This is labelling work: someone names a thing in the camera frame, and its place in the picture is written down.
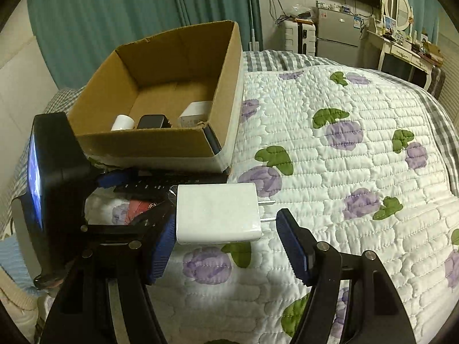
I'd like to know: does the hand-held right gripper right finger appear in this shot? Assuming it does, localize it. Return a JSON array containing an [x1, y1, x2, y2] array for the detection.
[[275, 208, 417, 344]]

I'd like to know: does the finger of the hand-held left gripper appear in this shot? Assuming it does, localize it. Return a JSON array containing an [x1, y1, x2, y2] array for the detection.
[[95, 171, 137, 189], [81, 201, 176, 247]]

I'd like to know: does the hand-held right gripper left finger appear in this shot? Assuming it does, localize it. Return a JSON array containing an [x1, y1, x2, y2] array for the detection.
[[39, 214, 177, 344]]

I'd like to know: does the black remote control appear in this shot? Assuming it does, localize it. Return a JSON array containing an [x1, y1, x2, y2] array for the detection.
[[113, 174, 230, 196]]

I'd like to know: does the white charger plug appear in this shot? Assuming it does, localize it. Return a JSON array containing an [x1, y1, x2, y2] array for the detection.
[[176, 183, 277, 246]]

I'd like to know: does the brown cardboard box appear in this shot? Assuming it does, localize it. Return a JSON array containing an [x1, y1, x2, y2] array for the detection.
[[67, 20, 245, 173]]

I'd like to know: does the red packet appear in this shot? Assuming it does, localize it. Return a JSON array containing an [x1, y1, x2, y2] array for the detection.
[[129, 201, 158, 216]]

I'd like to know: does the white cylinder container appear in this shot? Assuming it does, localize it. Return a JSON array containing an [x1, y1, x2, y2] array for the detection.
[[110, 114, 135, 131]]

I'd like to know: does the black charger adapter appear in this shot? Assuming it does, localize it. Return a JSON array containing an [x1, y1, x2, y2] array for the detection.
[[137, 114, 173, 130]]

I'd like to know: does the white floral quilt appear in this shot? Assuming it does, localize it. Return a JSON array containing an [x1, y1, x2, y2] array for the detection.
[[84, 65, 459, 344]]

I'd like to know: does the small white box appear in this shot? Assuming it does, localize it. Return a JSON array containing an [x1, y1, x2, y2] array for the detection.
[[177, 101, 213, 128]]

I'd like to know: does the dark flat device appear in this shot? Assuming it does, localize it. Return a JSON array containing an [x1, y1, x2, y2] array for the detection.
[[203, 123, 223, 155]]

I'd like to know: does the white suitcase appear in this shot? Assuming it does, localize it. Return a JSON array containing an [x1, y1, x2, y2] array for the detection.
[[279, 19, 318, 56]]

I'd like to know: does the silver refrigerator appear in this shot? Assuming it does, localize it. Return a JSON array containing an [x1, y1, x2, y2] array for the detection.
[[316, 6, 363, 68]]

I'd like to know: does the white mop pole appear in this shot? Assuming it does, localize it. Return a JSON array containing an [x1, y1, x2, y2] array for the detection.
[[245, 0, 261, 51]]

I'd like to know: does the white dressing table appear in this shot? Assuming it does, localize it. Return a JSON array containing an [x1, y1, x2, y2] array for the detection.
[[366, 29, 446, 91]]

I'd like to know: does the small cardboard box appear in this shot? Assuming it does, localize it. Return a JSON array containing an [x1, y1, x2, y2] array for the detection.
[[422, 41, 444, 58]]

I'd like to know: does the white oval mirror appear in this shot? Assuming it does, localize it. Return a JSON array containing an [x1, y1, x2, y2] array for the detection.
[[383, 0, 414, 31]]

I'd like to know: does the black hanging cable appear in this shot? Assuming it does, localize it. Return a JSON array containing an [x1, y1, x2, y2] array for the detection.
[[267, 0, 288, 26]]

